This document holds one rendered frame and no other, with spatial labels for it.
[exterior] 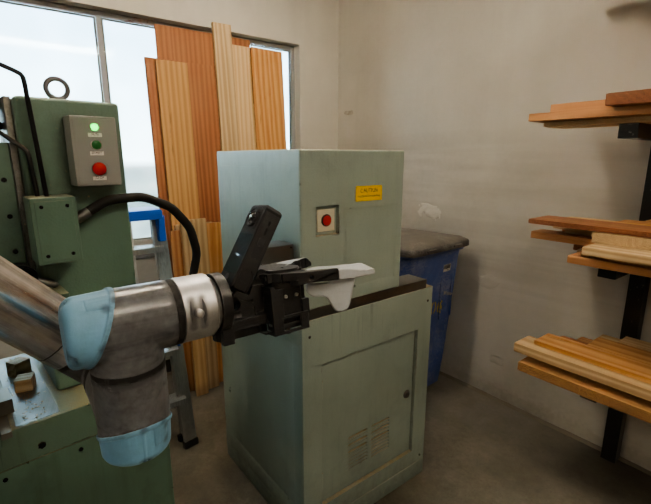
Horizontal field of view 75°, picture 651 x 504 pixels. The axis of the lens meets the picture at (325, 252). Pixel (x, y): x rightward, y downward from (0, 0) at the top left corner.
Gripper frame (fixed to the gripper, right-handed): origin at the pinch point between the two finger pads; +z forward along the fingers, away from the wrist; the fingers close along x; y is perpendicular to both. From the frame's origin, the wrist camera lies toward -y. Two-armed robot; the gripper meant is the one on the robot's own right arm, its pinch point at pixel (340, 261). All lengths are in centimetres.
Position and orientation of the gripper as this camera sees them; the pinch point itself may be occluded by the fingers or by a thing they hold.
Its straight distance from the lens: 62.3
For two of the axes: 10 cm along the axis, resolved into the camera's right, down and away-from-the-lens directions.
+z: 8.0, -1.3, 5.9
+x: 5.9, 0.4, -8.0
